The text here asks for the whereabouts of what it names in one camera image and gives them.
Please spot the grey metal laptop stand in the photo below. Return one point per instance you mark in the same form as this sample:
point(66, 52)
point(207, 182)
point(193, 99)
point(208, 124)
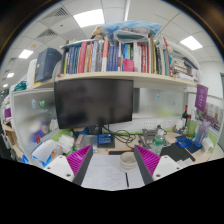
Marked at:
point(146, 138)

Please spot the blue tissue box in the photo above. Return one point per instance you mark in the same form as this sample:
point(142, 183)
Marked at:
point(43, 151)

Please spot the frosted glass partition panel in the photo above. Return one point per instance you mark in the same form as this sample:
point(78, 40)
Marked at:
point(163, 101)
point(26, 116)

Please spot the ceiling light panels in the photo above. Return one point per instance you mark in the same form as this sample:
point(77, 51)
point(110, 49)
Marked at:
point(89, 17)

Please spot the wooden shelf with books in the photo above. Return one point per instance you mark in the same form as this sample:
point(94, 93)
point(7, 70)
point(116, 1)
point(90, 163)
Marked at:
point(126, 56)

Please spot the dark wine bottle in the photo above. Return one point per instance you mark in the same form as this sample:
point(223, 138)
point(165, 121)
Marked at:
point(184, 116)

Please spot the purple hanging banner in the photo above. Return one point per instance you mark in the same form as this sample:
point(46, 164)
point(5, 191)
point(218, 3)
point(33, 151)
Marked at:
point(201, 97)

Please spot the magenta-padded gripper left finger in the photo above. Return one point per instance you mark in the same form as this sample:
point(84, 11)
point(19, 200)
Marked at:
point(60, 166)

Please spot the small blue box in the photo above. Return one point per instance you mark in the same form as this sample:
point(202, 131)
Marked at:
point(105, 139)

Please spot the white patterned ceramic cup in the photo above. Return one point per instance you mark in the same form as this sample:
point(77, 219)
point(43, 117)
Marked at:
point(128, 160)

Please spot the black desk mat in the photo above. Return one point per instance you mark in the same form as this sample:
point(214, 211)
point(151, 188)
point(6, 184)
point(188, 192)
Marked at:
point(175, 151)

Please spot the black computer monitor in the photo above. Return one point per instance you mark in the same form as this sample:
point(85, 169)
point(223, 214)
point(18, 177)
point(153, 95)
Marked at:
point(93, 103)

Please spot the green-labelled plastic drink bottle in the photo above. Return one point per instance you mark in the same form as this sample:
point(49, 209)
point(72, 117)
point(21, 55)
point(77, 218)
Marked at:
point(158, 144)

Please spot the white handwritten paper sheet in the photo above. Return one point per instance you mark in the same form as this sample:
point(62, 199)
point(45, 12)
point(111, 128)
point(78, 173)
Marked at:
point(106, 173)

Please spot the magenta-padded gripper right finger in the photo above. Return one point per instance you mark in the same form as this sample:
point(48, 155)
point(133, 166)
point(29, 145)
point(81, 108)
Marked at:
point(165, 166)

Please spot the translucent purple water bottle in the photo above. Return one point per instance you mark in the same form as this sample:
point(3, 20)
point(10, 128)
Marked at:
point(201, 135)

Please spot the white wall socket row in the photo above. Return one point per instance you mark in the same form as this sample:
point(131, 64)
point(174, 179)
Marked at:
point(156, 125)

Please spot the thin dark pen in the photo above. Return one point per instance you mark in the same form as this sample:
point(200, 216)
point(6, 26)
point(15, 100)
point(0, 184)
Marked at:
point(127, 180)

